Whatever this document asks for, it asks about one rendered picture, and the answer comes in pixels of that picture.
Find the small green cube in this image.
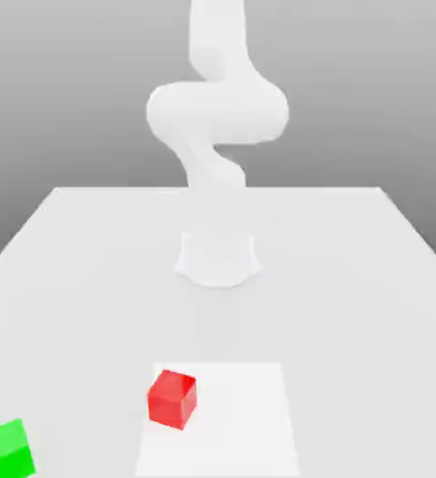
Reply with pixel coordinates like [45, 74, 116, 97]
[0, 417, 37, 478]

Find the small red cube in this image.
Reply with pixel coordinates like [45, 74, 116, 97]
[147, 369, 198, 431]

